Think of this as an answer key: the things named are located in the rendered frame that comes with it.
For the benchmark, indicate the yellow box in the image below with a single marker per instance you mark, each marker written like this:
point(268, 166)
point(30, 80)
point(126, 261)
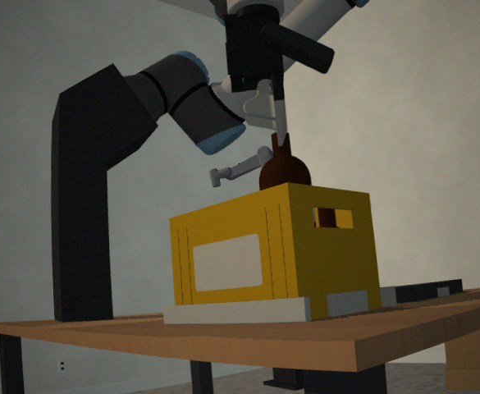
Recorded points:
point(264, 246)

